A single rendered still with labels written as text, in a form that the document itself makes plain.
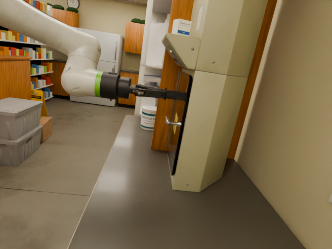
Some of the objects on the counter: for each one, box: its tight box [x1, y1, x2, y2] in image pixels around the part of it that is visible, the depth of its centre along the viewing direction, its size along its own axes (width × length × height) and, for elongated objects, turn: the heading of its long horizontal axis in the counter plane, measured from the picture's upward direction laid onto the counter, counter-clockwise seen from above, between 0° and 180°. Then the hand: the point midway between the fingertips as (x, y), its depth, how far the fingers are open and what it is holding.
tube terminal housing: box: [167, 0, 268, 192], centre depth 91 cm, size 25×32×77 cm
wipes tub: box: [140, 106, 157, 130], centre depth 153 cm, size 13×13×15 cm
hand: (175, 95), depth 79 cm, fingers closed
